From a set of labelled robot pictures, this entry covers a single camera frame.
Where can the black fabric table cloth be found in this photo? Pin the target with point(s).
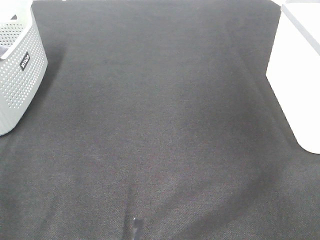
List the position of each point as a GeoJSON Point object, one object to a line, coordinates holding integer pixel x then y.
{"type": "Point", "coordinates": [155, 117]}

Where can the white plastic storage bin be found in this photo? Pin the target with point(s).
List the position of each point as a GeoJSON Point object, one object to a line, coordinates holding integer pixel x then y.
{"type": "Point", "coordinates": [293, 70]}

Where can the grey perforated plastic basket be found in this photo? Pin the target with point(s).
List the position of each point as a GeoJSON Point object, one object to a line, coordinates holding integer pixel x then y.
{"type": "Point", "coordinates": [23, 61]}

